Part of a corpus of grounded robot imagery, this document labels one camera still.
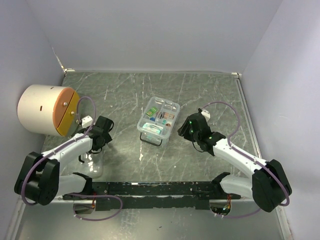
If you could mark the teal white tube box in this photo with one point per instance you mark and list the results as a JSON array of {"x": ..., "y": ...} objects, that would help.
[{"x": 152, "y": 128}]

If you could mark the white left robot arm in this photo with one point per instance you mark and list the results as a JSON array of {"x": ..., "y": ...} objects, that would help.
[{"x": 40, "y": 179}]

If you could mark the cream cylinder with orange face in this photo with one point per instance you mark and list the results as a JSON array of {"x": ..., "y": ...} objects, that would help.
[{"x": 48, "y": 109}]

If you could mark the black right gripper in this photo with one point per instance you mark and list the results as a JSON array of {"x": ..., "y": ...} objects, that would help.
[{"x": 183, "y": 130}]

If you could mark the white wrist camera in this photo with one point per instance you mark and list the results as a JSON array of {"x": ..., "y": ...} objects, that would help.
[
  {"x": 205, "y": 114},
  {"x": 86, "y": 121}
]

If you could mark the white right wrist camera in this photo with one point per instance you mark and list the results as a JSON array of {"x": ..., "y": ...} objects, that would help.
[{"x": 205, "y": 114}]

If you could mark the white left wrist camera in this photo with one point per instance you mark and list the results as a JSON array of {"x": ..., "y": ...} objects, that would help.
[{"x": 86, "y": 121}]

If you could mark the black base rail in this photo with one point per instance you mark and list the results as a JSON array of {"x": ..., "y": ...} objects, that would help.
[{"x": 199, "y": 195}]

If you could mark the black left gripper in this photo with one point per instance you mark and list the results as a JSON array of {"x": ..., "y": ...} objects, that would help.
[{"x": 108, "y": 139}]

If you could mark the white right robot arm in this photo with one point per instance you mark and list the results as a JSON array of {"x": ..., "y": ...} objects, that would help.
[{"x": 265, "y": 182}]

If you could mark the clear first aid box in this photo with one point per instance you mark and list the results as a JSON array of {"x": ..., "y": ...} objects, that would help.
[{"x": 158, "y": 140}]

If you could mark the clear compartment tray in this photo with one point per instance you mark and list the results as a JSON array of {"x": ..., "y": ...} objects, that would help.
[{"x": 168, "y": 112}]

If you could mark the clear lid with black handle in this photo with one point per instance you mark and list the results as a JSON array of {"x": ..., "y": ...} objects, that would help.
[{"x": 91, "y": 164}]

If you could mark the small green box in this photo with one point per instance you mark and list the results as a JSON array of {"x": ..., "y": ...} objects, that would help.
[{"x": 152, "y": 112}]

